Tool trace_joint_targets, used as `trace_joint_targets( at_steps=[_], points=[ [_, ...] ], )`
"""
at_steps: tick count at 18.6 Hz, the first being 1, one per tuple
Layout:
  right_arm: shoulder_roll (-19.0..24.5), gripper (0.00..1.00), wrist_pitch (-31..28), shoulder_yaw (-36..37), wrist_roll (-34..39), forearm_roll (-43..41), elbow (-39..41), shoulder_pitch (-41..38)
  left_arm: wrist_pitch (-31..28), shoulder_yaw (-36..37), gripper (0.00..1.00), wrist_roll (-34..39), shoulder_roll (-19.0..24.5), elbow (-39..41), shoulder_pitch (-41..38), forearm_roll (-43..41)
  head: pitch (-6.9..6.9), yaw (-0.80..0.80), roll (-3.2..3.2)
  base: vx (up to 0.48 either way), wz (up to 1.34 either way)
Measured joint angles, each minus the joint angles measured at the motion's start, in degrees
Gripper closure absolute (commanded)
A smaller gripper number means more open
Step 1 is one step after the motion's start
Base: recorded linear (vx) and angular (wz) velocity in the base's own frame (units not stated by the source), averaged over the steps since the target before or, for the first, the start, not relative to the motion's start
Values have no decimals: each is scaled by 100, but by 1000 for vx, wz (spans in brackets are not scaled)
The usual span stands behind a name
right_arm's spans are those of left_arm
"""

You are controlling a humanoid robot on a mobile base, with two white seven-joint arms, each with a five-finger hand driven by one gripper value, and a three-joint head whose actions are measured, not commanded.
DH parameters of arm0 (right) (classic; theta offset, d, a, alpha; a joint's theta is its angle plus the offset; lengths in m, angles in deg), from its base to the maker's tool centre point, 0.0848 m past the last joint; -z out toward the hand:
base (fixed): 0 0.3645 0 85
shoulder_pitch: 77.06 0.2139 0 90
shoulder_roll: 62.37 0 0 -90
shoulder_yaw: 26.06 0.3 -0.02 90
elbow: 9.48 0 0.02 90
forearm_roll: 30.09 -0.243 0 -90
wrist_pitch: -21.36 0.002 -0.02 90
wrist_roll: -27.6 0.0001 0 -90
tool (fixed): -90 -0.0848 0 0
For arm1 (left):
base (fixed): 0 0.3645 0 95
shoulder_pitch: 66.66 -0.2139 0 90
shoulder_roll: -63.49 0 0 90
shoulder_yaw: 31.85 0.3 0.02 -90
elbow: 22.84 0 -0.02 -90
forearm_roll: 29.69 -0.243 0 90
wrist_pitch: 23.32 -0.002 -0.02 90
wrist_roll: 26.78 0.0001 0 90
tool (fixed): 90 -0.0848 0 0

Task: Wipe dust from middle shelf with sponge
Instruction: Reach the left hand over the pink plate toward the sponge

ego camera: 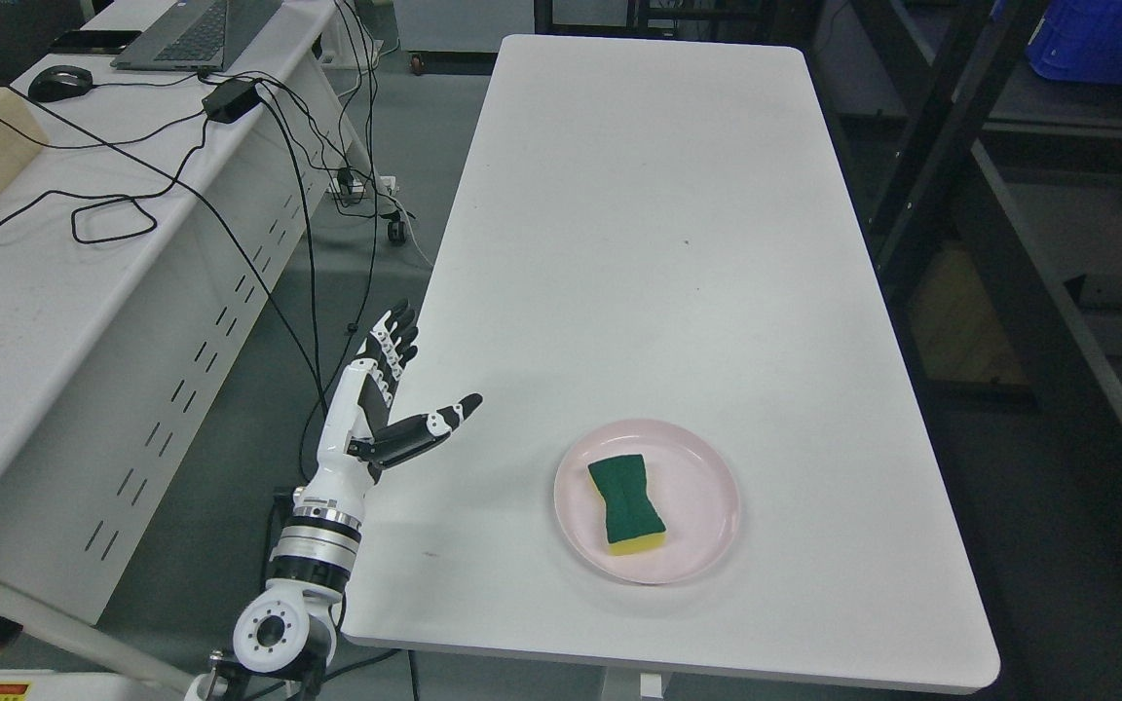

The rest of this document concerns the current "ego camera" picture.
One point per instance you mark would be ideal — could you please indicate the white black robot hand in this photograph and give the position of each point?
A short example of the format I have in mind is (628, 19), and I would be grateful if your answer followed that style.
(358, 442)

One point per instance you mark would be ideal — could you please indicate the green yellow sponge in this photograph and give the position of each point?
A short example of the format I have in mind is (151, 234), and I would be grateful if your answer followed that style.
(632, 524)

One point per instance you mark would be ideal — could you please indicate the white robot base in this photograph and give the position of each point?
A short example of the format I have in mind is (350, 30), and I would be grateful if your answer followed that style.
(48, 685)

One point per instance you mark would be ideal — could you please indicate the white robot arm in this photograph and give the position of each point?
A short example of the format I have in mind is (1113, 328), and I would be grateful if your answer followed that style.
(289, 630)

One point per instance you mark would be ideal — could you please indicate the black metal shelf rack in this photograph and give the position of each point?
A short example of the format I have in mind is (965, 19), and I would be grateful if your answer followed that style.
(992, 205)

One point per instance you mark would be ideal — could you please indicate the white side desk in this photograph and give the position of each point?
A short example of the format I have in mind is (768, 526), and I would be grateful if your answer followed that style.
(135, 256)

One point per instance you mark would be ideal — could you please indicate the pink round plate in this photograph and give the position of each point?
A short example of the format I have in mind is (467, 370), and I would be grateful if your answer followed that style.
(690, 485)

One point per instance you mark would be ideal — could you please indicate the white desk with plate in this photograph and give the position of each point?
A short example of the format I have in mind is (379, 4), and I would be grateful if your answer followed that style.
(653, 229)

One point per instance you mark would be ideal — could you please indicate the black power adapter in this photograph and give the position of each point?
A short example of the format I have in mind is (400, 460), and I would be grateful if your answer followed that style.
(231, 100)

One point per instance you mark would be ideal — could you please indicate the grey laptop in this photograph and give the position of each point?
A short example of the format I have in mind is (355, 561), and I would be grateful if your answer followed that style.
(197, 36)

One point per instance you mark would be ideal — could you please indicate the black computer mouse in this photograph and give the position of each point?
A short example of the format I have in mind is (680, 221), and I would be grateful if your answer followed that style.
(59, 82)

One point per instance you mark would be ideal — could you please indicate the black smartphone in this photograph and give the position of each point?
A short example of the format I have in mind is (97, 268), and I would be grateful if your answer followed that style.
(93, 41)

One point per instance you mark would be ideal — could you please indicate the blue plastic bin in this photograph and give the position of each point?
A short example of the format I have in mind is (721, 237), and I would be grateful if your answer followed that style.
(1079, 42)

